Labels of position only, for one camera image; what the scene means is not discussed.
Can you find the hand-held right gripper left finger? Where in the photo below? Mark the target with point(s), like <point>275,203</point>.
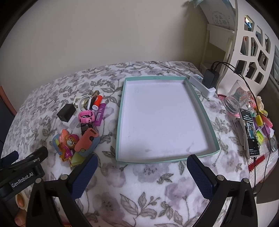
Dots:
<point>84,178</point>

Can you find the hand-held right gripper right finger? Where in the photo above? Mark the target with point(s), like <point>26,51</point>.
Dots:
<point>199,178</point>

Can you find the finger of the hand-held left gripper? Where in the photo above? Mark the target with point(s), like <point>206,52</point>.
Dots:
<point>38,153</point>
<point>11,156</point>

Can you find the light green plastic piece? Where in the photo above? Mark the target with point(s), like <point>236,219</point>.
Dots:
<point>77,160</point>

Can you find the puppy toy figure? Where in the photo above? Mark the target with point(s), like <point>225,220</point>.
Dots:
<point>68,141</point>

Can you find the pink and blue case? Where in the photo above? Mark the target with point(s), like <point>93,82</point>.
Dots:
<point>86,141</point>

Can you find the black toy car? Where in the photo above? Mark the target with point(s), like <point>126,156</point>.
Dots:
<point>85,128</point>

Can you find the black cube charger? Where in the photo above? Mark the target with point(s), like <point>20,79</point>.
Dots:
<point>65,112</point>

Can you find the pink kids watch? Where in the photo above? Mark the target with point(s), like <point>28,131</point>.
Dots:
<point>86,116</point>

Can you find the cream plastic clip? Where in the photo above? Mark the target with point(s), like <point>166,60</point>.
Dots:
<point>76,100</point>

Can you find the purple lighter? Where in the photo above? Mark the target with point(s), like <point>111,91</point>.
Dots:
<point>100,113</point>

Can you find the teal shallow cardboard box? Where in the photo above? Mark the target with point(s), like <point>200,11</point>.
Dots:
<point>163,120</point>

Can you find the white smart watch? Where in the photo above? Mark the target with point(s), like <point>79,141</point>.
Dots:
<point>82,100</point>

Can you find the orange glue bottle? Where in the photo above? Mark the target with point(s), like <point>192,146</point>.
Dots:
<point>98,101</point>

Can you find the gold patterned lighter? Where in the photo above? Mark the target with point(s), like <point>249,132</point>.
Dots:
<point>95,94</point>

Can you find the person's left hand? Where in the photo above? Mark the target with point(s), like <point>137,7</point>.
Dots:
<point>20,200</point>

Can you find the red-edged dark furniture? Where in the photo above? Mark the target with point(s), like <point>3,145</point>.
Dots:
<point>4,113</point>

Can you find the white charger adapter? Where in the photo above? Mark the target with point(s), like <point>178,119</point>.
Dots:
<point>73,123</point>

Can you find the grey phone stand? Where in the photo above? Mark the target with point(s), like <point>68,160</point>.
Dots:
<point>238,131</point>

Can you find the pink crochet mat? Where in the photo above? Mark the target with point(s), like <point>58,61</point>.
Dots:
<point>261,161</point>

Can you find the smartphone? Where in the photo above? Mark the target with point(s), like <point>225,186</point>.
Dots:
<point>250,135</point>

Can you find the round metal jar lid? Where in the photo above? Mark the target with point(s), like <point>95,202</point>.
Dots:
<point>274,146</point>

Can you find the pile of colourful plastic pieces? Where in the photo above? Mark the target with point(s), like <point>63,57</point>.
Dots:
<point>259,121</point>

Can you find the clear glass cup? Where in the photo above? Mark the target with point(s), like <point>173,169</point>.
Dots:
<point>235,100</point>

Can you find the white power strip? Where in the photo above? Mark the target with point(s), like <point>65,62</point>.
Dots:
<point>200,86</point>

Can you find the black power adapter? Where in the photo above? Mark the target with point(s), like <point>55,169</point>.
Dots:
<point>210,78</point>

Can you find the white shelf rack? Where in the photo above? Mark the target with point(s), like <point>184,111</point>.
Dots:
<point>218,35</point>

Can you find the white paper card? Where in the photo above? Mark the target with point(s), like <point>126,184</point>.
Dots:
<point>218,15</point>

